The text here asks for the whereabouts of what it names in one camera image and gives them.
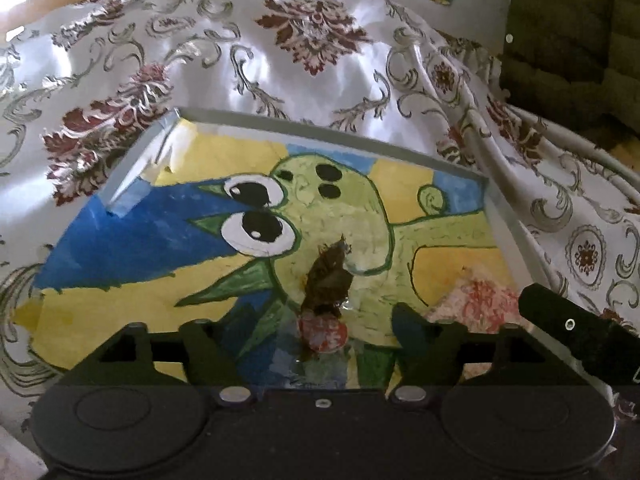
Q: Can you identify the clear packet of brown snack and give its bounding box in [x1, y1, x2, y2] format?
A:
[295, 234, 357, 362]

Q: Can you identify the wooden furniture frame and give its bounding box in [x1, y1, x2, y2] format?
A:
[0, 0, 110, 48]

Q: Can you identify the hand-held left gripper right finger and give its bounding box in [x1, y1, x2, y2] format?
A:
[391, 302, 567, 404]

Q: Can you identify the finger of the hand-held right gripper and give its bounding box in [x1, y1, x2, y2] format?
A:
[517, 283, 640, 387]

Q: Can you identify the pink patterned snack packet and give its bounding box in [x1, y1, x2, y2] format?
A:
[426, 269, 526, 333]

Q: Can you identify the green quilted jacket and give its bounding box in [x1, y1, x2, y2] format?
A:
[500, 0, 640, 152]

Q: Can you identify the cartoon painted storage box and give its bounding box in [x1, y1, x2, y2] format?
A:
[14, 105, 532, 396]

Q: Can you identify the white floral patterned cloth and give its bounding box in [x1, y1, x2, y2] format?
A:
[0, 0, 640, 461]

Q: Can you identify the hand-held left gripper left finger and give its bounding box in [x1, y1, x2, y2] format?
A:
[75, 319, 252, 404]

